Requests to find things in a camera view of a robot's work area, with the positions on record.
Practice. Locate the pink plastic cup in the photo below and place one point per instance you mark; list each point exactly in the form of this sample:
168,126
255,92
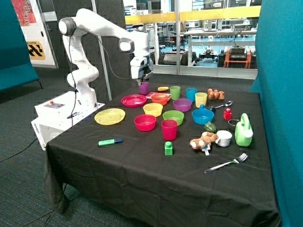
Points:
169,129

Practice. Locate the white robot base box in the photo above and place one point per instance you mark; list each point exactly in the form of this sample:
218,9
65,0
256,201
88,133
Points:
57,115

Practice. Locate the teal sofa left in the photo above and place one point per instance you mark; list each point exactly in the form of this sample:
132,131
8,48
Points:
15,65

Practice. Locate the red toy block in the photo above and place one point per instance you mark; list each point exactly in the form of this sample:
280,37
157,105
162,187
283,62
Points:
227,115

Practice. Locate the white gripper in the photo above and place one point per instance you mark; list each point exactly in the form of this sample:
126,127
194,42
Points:
141,68

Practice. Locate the green toy watering can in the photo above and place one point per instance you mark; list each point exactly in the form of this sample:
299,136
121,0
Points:
243,131

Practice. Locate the blue plastic cup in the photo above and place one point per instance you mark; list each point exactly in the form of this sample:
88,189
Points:
191,94

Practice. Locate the pink plastic bowl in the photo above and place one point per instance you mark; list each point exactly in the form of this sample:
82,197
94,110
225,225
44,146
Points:
145,122

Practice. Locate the metal spoon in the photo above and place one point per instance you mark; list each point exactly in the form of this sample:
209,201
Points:
227,104

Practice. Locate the blue plastic pan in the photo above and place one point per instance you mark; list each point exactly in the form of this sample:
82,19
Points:
202,115

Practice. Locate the green toy pepper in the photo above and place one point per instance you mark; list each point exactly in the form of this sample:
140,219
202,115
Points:
210,127

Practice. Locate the orange plastic bowl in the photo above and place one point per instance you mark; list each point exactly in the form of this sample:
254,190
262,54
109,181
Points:
160,99

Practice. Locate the green plastic cup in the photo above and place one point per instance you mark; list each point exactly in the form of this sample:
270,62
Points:
175,92

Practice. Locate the red wall poster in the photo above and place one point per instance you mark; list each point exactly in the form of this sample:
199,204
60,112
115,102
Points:
24,12

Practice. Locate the pink plastic plate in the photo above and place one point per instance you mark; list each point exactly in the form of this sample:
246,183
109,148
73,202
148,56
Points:
133,100

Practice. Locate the green toy block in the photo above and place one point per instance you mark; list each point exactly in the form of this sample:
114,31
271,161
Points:
168,148

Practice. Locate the purple plastic cup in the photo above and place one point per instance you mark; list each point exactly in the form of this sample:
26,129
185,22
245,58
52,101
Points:
144,87

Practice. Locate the yellow black station sign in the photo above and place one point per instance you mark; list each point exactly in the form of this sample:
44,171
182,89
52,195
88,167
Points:
35,50

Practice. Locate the black tablecloth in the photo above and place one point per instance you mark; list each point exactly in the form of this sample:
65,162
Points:
138,180

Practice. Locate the purple plastic bowl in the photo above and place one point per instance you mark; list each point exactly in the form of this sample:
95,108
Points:
182,104

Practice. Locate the green plastic bowl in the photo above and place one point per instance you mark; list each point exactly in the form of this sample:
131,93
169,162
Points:
178,116

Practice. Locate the brown teddy bear far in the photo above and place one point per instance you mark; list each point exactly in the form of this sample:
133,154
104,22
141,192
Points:
215,94

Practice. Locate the green highlighter pen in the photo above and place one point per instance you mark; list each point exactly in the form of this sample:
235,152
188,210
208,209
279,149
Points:
109,142

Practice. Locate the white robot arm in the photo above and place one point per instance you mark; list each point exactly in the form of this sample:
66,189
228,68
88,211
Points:
87,21

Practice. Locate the teal partition right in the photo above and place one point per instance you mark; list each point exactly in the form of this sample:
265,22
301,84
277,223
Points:
279,49

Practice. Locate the metal fork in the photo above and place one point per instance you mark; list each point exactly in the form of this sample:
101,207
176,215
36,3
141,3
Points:
237,160

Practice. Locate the white ceramic cup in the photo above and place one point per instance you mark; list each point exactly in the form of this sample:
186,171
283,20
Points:
224,138

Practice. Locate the pink square tray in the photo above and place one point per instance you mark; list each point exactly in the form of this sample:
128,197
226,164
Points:
151,94

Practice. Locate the yellow plastic cup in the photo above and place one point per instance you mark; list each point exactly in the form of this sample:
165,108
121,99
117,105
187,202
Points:
200,99

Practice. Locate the yellow plastic bowl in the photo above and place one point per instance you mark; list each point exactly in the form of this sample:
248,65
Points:
154,109

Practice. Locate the brown plush dog near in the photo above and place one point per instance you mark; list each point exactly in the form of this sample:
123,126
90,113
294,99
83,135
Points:
204,142

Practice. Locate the yellow plastic plate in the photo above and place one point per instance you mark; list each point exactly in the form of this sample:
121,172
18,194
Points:
109,116

